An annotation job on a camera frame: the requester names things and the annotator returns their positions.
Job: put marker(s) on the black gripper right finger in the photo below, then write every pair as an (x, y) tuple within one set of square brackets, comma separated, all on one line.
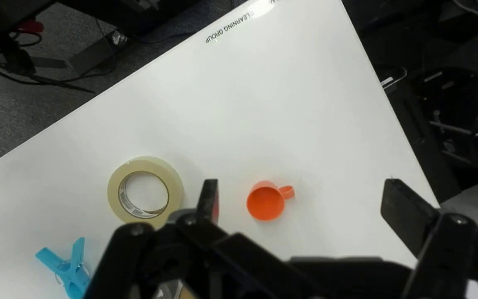
[(415, 222)]

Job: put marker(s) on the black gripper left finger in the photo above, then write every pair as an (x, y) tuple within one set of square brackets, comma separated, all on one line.
[(207, 200)]

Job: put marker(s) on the orange plastic cup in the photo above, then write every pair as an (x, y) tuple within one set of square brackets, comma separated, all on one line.
[(264, 203)]

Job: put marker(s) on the beige masking tape roll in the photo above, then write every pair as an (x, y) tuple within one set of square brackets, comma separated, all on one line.
[(116, 193)]

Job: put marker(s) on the blue plastic clamp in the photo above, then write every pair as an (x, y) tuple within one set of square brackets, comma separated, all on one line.
[(64, 268)]

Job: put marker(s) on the black camera tripod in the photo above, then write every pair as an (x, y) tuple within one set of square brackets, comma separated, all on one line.
[(448, 100)]

